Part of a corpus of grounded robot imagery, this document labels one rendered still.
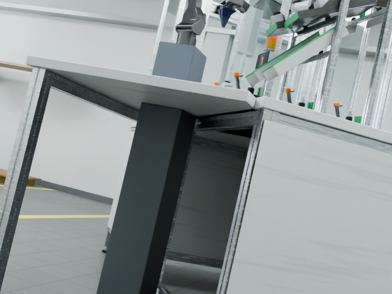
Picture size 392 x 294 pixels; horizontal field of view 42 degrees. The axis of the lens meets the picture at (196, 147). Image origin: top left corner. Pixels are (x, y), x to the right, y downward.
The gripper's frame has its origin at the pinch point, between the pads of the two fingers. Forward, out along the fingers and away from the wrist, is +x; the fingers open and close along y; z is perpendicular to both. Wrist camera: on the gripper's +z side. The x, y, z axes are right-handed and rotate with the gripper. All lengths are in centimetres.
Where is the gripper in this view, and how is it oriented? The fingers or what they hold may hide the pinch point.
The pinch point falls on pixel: (225, 18)
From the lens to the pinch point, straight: 209.1
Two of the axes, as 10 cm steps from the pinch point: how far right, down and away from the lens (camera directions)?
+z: 9.3, 2.3, 2.9
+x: -2.2, 9.7, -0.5
